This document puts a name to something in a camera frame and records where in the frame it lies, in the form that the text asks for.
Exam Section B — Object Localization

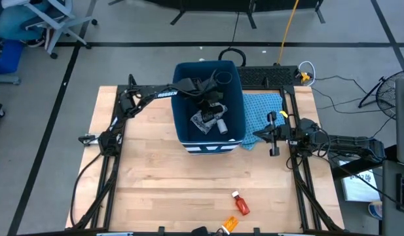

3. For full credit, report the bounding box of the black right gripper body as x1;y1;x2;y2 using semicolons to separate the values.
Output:
268;111;292;157

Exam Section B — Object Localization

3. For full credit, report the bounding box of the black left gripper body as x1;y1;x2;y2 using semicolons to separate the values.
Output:
196;92;229;115

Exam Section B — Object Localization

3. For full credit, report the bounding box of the white patterned pouch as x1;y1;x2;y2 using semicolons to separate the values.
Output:
189;104;229;135

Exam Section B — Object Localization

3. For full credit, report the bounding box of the white pill bottle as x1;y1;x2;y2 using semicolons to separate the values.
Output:
216;119;229;135

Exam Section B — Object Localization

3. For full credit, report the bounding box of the red medicine bottle white cap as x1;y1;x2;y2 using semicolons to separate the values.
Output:
230;191;251;216

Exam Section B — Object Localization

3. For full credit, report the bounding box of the orange pill bottle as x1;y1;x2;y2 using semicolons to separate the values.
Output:
221;216;240;235

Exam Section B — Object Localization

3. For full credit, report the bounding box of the blue white striped fabric bin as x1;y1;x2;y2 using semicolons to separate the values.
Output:
171;60;248;155

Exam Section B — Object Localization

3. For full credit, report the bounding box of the teal patterned cloth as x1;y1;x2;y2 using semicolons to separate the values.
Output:
241;92;286;151

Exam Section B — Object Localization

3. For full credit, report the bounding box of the black perforated mat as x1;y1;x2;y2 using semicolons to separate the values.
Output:
236;64;303;89

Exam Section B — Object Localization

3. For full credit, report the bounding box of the white printed box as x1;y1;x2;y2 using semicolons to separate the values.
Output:
339;159;381;203

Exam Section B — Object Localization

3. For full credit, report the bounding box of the black partition screen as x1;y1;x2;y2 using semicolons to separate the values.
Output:
108;0;326;30

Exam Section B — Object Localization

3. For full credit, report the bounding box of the black standing fan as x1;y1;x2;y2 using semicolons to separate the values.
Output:
358;68;404;119

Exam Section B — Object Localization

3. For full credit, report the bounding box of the grey cabinet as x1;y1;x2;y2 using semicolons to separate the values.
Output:
380;77;404;236

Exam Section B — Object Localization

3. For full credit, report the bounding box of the white office chair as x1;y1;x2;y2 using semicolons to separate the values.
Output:
0;0;98;60

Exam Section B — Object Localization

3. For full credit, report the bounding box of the blue storage box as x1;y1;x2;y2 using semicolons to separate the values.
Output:
0;38;25;75

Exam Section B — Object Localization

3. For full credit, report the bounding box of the black looped cable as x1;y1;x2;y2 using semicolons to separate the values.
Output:
217;11;248;67

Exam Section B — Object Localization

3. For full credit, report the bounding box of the white cable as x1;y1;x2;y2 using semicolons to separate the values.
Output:
298;60;316;87

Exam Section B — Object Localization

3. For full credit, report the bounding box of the black aluminium table frame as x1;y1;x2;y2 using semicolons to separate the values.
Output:
69;73;345;235

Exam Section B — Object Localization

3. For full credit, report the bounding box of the yellow cable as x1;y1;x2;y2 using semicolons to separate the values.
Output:
276;0;301;66

